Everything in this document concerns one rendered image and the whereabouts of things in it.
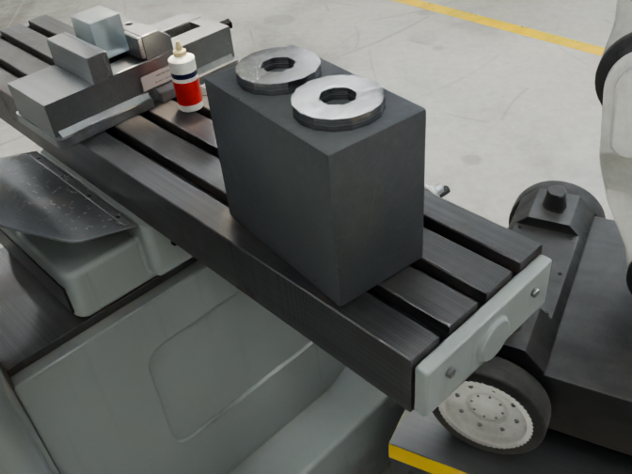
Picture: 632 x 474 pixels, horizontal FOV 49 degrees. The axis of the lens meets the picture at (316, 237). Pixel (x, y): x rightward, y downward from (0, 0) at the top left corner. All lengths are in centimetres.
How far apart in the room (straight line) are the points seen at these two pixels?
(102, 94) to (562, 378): 85
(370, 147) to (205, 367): 74
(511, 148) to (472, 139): 16
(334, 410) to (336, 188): 101
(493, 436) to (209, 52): 81
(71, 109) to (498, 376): 77
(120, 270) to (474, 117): 216
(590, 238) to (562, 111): 166
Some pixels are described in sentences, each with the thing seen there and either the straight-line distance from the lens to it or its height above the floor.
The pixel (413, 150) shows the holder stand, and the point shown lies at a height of 111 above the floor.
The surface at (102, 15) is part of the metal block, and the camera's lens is 113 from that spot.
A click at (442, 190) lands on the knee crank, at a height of 54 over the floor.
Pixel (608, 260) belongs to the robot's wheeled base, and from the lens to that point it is 142.
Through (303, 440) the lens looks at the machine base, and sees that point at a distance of 155.
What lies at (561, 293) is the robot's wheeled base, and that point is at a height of 59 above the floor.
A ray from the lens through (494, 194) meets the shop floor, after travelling 253.
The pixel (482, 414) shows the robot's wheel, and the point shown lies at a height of 48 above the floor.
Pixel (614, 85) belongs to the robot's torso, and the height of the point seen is 102.
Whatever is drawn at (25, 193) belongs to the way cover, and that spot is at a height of 91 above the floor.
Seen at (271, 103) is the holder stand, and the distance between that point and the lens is 69.
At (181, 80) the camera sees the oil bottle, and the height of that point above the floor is 101.
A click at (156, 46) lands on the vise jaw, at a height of 104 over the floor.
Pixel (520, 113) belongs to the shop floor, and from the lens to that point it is 304.
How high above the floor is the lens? 146
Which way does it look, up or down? 39 degrees down
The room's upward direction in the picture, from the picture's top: 6 degrees counter-clockwise
